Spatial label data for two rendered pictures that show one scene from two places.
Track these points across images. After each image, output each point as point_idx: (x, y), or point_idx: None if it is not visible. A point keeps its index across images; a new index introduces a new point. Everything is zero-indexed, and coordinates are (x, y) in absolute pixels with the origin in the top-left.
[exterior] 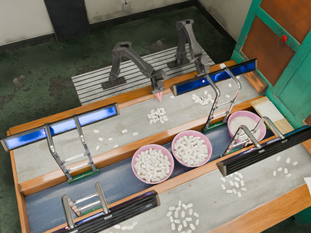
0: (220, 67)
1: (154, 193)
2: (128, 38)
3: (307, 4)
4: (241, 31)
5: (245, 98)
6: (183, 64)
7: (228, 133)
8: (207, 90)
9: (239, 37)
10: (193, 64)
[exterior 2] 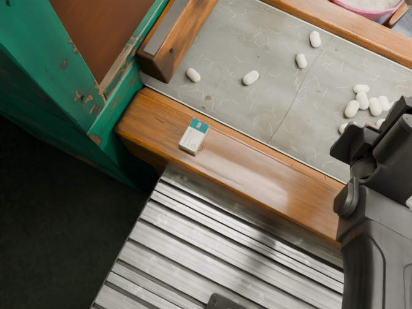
0: (199, 149)
1: None
2: None
3: None
4: (42, 80)
5: (258, 15)
6: (247, 308)
7: (381, 19)
8: (328, 132)
9: (61, 93)
10: (215, 271)
